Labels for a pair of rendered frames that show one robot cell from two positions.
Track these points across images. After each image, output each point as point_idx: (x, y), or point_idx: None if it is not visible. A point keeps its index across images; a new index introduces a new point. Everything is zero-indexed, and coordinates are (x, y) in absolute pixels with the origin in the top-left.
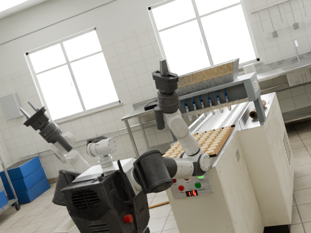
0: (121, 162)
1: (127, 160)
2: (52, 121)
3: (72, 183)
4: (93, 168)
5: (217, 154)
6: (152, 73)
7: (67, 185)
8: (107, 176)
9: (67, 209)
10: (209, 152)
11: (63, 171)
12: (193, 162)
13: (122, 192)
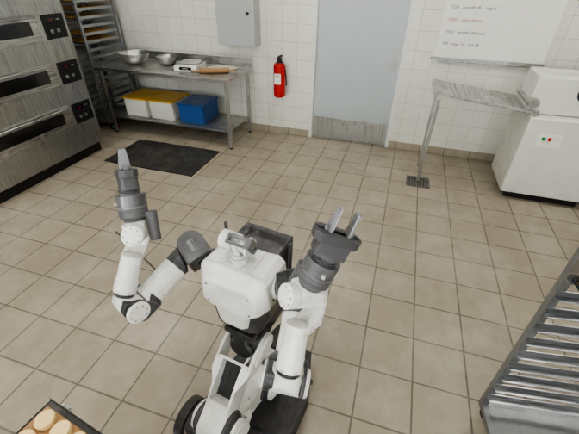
0: (221, 258)
1: (214, 258)
2: (307, 254)
3: (282, 244)
4: (258, 269)
5: (42, 408)
6: (133, 170)
7: (286, 243)
8: (241, 231)
9: (292, 252)
10: (48, 412)
11: (290, 244)
12: (140, 284)
13: None
